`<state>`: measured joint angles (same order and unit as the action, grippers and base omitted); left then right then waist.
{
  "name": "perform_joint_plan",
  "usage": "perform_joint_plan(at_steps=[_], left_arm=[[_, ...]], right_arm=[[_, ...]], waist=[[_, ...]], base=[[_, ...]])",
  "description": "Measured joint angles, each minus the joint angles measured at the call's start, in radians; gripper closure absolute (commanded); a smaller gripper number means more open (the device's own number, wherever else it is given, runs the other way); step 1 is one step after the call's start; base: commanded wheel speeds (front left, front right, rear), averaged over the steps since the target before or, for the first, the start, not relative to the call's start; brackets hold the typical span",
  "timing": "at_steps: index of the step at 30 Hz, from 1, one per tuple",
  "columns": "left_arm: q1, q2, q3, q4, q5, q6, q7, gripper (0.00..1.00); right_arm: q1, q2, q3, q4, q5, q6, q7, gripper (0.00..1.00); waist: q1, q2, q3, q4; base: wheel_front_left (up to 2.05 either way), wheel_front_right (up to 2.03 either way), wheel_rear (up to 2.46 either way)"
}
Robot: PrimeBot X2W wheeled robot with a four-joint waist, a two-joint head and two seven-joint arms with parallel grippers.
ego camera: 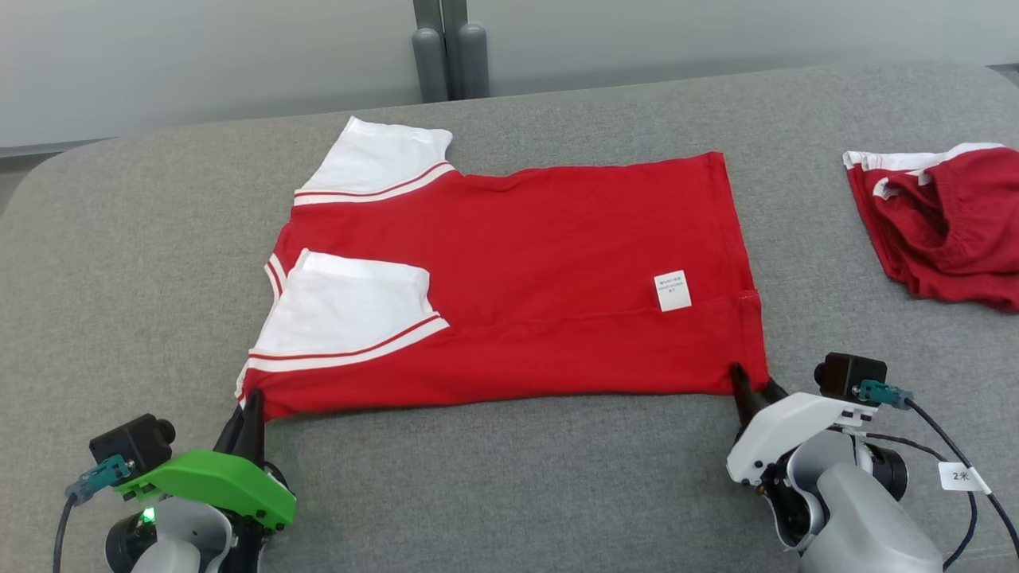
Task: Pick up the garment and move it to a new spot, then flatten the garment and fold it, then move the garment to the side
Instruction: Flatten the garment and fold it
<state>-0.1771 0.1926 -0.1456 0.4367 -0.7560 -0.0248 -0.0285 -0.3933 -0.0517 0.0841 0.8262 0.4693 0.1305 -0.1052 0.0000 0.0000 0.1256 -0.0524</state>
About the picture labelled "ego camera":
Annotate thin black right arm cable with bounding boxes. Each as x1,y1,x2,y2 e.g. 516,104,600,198
904,398,1019,558
862,432,982,571

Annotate red shorts with white trim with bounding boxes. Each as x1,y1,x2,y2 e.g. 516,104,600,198
842,143,1019,313

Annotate teal right cable connector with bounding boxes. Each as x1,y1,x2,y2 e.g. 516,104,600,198
856,380,915,411

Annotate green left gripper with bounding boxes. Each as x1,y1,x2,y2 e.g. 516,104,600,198
114,388,297,532

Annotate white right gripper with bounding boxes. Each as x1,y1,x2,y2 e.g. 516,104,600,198
726,362,876,486

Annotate printed white cable tag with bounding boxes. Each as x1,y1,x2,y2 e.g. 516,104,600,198
938,462,993,496

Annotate grey metal partition post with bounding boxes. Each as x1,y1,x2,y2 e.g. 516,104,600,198
443,0,491,100
412,0,449,104

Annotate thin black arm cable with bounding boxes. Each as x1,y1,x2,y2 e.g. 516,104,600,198
862,432,982,571
52,493,80,573
904,398,1019,558

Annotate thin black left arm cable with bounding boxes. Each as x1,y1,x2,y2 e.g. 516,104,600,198
52,493,80,573

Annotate red and white t-shirt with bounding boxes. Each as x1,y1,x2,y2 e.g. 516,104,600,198
235,117,771,421

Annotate teal cable connector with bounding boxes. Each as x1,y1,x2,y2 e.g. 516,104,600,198
65,455,133,504
856,380,915,411

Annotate teal left cable connector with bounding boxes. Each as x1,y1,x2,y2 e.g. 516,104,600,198
65,455,133,504

